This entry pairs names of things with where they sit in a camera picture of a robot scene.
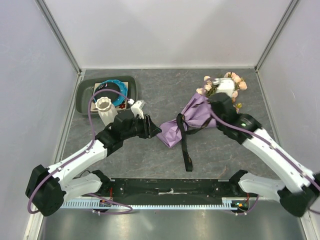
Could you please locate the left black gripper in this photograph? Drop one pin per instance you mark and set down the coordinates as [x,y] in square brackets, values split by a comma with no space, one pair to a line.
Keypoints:
[149,128]

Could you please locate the black printed ribbon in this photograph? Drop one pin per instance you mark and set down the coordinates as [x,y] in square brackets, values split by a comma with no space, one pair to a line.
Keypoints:
[180,120]

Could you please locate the purple pink wrapping paper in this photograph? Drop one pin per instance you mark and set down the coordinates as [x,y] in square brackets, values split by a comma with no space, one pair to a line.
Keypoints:
[195,113]

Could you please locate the pink artificial flower bunch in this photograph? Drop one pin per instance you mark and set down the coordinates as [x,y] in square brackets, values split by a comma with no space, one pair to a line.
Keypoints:
[208,88]

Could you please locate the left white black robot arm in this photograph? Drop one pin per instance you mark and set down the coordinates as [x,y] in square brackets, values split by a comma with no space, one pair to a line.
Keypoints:
[50,187]

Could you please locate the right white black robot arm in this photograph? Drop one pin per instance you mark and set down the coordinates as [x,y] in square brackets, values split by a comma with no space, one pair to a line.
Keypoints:
[297,188]

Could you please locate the white ribbed vase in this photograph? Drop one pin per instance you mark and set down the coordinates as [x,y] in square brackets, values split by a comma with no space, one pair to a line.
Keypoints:
[106,110]

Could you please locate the beige square board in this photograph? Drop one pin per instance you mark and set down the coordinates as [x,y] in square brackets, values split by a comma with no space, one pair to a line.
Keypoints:
[120,107]

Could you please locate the blue rimmed black bowl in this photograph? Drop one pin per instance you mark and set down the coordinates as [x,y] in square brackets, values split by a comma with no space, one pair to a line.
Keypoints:
[112,84]

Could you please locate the dark green plastic tray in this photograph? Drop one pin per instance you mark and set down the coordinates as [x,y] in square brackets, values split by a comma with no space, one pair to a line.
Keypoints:
[85,90]

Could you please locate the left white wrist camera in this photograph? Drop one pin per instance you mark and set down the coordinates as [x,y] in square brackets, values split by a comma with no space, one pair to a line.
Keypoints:
[136,108]

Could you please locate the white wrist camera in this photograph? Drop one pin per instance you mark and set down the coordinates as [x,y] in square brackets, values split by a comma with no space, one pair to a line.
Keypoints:
[136,108]
[224,85]

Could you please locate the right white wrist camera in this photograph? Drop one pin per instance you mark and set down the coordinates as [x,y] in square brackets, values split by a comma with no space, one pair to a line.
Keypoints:
[224,85]

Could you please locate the light blue slotted cable duct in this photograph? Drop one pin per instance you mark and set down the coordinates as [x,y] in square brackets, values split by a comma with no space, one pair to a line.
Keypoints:
[97,204]

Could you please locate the left aluminium frame post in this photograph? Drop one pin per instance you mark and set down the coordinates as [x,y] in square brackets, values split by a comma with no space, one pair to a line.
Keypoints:
[58,34]

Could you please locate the aluminium frame post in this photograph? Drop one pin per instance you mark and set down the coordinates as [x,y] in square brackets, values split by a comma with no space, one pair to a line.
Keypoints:
[276,33]
[58,34]

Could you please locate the right aluminium frame post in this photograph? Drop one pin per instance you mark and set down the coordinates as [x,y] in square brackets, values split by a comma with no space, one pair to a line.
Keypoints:
[276,33]

